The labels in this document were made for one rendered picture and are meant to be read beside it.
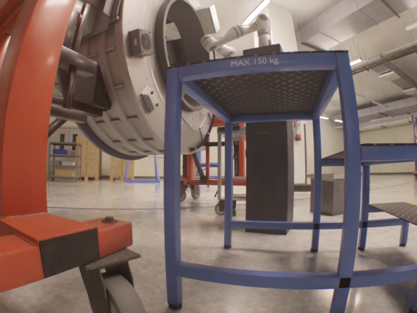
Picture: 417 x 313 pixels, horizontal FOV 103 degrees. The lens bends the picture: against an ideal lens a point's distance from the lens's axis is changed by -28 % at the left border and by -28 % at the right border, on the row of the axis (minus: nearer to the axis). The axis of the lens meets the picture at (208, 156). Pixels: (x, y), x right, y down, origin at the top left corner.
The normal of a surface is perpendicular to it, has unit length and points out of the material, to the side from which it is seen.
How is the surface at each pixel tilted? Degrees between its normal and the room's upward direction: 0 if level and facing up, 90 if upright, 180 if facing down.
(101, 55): 114
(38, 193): 90
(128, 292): 40
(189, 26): 156
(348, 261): 90
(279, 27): 90
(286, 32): 90
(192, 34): 145
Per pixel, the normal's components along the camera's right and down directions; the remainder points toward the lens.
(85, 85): -0.33, -0.06
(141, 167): 0.35, -0.06
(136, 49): -0.30, 0.32
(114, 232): 0.95, -0.02
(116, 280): 0.19, -0.98
